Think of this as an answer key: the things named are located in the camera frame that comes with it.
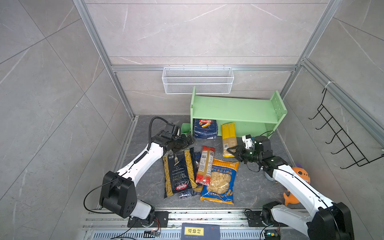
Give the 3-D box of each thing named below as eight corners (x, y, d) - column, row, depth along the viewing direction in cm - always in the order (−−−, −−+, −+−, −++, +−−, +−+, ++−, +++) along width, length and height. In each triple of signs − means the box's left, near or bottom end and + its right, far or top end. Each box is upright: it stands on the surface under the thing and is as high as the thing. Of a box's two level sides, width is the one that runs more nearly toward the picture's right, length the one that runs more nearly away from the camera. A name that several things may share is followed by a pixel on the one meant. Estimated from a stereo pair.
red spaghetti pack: (194, 186, 86) (194, 181, 80) (202, 151, 102) (202, 144, 95) (209, 189, 85) (210, 184, 79) (214, 153, 100) (215, 146, 94)
